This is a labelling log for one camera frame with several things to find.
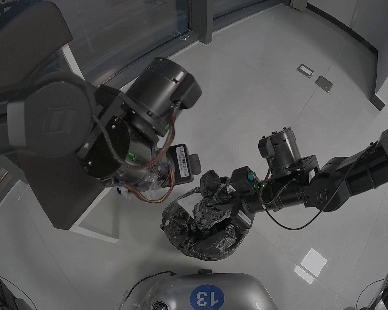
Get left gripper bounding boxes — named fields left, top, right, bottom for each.
left=129, top=134, right=195, bottom=187

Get grey padded chair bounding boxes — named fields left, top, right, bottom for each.
left=0, top=0, right=120, bottom=243

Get black plastic bag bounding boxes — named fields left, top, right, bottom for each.
left=160, top=188, right=250, bottom=262

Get black cable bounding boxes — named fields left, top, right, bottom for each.
left=260, top=160, right=325, bottom=231
left=126, top=270, right=177, bottom=306

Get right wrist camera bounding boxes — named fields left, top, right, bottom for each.
left=230, top=166, right=260, bottom=191

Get black plastic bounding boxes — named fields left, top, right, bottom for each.
left=193, top=170, right=243, bottom=231

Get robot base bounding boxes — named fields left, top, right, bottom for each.
left=126, top=268, right=280, bottom=310

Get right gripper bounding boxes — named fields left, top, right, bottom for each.
left=235, top=186, right=310, bottom=230

